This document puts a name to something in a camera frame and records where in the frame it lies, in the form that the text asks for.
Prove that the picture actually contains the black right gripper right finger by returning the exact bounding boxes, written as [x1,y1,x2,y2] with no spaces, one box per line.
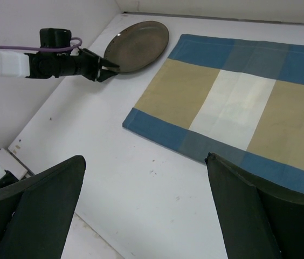
[205,153,304,258]

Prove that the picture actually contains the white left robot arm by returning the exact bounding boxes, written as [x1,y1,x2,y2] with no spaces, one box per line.
[0,49,119,82]

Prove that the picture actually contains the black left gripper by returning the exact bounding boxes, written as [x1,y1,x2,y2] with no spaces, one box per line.
[57,49,120,83]

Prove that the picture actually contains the brown ceramic plate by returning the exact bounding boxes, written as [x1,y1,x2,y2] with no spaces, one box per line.
[103,21,169,73]

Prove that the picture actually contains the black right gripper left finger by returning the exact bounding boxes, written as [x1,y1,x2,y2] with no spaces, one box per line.
[0,155,86,258]

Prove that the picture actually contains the blue beige checked placemat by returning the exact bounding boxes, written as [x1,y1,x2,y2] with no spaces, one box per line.
[123,35,304,193]

